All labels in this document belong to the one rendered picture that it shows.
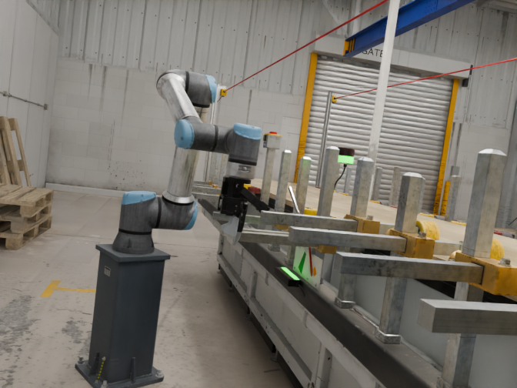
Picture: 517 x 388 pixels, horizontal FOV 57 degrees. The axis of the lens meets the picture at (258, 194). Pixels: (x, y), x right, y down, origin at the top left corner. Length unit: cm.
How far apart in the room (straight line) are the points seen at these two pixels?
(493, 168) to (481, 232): 12
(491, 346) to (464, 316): 67
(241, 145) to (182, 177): 77
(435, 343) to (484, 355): 19
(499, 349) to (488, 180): 45
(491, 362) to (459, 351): 27
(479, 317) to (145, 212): 178
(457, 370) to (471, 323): 42
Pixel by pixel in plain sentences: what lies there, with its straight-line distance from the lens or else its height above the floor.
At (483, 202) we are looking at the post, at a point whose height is 107.
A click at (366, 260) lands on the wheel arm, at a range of 82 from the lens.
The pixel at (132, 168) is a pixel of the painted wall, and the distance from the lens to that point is 951.
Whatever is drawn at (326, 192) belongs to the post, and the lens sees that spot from 162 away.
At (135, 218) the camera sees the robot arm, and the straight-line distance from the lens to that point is 222.
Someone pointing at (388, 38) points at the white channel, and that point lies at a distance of 358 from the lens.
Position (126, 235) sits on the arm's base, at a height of 68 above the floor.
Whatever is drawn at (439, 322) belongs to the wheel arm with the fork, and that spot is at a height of 94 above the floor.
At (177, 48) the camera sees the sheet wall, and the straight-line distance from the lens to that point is 969.
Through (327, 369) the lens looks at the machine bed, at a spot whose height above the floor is 27.
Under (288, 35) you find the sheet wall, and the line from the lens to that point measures 1005.
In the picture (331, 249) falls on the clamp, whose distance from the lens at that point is 158.
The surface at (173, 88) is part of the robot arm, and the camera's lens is 190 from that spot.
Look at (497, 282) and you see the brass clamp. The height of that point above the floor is 94.
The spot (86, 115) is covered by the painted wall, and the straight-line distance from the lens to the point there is 960.
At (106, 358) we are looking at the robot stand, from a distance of 235.
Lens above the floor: 110
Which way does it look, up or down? 4 degrees down
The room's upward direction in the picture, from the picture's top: 7 degrees clockwise
